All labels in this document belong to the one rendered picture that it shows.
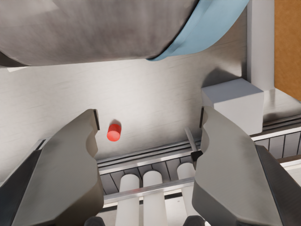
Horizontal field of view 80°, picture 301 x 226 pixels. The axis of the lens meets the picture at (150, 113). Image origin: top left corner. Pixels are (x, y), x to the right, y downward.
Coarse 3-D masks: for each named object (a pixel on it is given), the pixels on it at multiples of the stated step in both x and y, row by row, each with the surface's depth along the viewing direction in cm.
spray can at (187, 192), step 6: (186, 162) 47; (180, 168) 47; (186, 168) 46; (192, 168) 46; (180, 174) 46; (186, 174) 44; (192, 174) 44; (192, 186) 41; (186, 192) 40; (192, 192) 40; (186, 198) 40; (186, 204) 39; (186, 210) 38; (192, 210) 36
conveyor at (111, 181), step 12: (300, 132) 45; (264, 144) 46; (276, 144) 46; (288, 144) 47; (300, 144) 47; (276, 156) 48; (288, 156) 49; (132, 168) 48; (144, 168) 48; (156, 168) 49; (168, 168) 49; (108, 180) 50; (120, 180) 50; (168, 180) 51; (108, 192) 52
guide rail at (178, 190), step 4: (296, 164) 46; (300, 164) 45; (284, 168) 46; (288, 168) 46; (292, 168) 46; (180, 188) 48; (164, 192) 48; (168, 192) 48; (172, 192) 48; (176, 192) 48; (140, 196) 49; (104, 204) 49; (108, 204) 49; (112, 204) 49; (116, 204) 50
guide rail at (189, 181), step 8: (280, 160) 39; (288, 160) 39; (296, 160) 38; (160, 184) 41; (168, 184) 41; (176, 184) 40; (184, 184) 40; (192, 184) 40; (120, 192) 42; (128, 192) 42; (136, 192) 41; (144, 192) 41; (152, 192) 41; (104, 200) 41; (112, 200) 42
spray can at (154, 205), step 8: (144, 176) 48; (152, 176) 47; (160, 176) 48; (144, 184) 46; (152, 184) 44; (160, 192) 43; (144, 200) 42; (152, 200) 40; (160, 200) 41; (144, 208) 40; (152, 208) 39; (160, 208) 39; (144, 216) 39; (152, 216) 37; (160, 216) 37; (144, 224) 37; (152, 224) 36; (160, 224) 36
